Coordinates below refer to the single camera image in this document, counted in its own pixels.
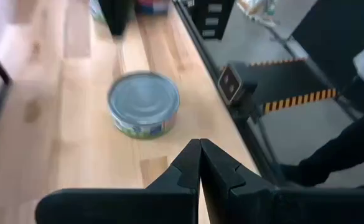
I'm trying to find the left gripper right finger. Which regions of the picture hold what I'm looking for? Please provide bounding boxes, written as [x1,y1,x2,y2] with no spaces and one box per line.
[200,138,364,224]

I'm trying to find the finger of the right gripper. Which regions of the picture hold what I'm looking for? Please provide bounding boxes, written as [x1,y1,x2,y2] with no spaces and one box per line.
[99,0,136,37]

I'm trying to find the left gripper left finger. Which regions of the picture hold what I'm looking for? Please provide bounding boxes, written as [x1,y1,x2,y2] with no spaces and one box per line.
[34,138,202,224]

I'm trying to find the green label can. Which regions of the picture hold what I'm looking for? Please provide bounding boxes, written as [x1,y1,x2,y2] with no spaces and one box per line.
[89,0,107,23]
[106,70,181,140]

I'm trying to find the black drawer cabinet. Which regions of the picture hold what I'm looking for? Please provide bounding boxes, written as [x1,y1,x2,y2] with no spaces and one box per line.
[191,0,236,40]

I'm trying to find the person's leg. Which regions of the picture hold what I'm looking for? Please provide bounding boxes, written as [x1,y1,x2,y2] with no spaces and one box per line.
[280,104,364,188]

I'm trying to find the clear plastic bag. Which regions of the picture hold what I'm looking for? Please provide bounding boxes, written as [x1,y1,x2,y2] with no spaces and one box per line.
[236,0,279,28]

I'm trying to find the black furniture panel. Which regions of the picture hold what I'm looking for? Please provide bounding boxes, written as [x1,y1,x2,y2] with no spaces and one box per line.
[289,0,364,94]

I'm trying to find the black aluminium rig frame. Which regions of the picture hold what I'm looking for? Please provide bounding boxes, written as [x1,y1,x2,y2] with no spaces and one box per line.
[171,0,290,189]

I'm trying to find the black cable ramp, striped edges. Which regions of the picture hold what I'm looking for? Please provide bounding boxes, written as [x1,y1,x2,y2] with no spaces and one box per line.
[222,57,340,115]

